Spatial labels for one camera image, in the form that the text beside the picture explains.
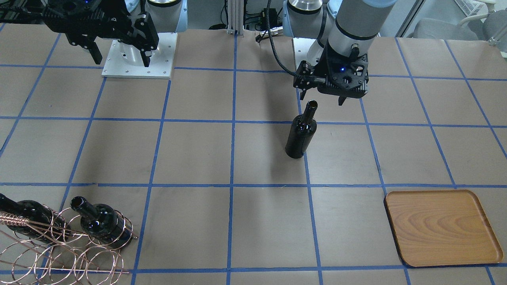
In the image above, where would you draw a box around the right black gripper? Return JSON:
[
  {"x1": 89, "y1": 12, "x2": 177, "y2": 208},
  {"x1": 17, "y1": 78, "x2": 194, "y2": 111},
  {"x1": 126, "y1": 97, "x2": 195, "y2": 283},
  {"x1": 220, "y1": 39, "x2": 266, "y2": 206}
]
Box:
[{"x1": 42, "y1": 0, "x2": 159, "y2": 67}]

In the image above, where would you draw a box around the aluminium frame post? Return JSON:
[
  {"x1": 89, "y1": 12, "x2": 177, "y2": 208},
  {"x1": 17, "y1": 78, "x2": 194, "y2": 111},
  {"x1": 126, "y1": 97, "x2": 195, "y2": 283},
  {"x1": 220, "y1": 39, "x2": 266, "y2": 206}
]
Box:
[{"x1": 226, "y1": 0, "x2": 245, "y2": 37}]

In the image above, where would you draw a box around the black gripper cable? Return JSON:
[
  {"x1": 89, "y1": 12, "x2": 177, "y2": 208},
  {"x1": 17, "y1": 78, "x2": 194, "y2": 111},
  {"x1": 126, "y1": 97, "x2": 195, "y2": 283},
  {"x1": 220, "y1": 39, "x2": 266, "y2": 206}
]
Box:
[{"x1": 265, "y1": 0, "x2": 317, "y2": 80}]

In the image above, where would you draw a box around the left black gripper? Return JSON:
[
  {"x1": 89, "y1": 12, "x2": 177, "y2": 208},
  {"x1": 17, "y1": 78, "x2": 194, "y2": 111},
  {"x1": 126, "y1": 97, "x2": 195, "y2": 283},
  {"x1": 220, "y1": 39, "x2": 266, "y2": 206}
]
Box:
[{"x1": 293, "y1": 43, "x2": 369, "y2": 106}]

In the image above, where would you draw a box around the dark wine bottle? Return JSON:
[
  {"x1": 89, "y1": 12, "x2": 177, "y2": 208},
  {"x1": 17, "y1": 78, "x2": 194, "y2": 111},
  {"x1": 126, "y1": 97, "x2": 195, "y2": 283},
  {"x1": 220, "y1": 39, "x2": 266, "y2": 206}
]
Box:
[
  {"x1": 71, "y1": 196, "x2": 132, "y2": 249},
  {"x1": 285, "y1": 100, "x2": 318, "y2": 159},
  {"x1": 0, "y1": 193, "x2": 68, "y2": 244}
]

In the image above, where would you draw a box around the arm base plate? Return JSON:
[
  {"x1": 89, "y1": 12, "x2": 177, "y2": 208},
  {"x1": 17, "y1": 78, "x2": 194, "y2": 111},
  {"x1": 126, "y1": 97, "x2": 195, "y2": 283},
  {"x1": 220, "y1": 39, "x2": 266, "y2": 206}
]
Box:
[
  {"x1": 293, "y1": 38, "x2": 327, "y2": 83},
  {"x1": 101, "y1": 33, "x2": 179, "y2": 79}
]

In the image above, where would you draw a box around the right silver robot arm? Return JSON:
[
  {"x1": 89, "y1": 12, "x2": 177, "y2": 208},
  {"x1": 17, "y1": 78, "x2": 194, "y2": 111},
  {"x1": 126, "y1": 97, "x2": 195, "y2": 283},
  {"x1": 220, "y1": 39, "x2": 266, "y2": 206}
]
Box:
[{"x1": 41, "y1": 0, "x2": 188, "y2": 67}]

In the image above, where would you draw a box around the wooden tray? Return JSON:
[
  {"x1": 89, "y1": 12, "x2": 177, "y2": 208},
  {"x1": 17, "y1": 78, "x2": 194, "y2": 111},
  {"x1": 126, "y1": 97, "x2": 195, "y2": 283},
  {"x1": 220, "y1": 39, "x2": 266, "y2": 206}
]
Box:
[{"x1": 385, "y1": 190, "x2": 504, "y2": 267}]

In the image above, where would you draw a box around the copper wire bottle basket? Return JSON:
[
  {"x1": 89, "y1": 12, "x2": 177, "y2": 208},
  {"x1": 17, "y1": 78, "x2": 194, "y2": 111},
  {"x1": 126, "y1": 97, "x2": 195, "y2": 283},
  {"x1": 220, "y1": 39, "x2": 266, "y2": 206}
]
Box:
[{"x1": 1, "y1": 208, "x2": 131, "y2": 285}]

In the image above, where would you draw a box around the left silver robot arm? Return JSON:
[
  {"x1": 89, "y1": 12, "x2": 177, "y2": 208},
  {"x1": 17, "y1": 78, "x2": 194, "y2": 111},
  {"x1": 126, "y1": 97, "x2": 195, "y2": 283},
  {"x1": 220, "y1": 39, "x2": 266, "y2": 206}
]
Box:
[{"x1": 282, "y1": 0, "x2": 395, "y2": 105}]

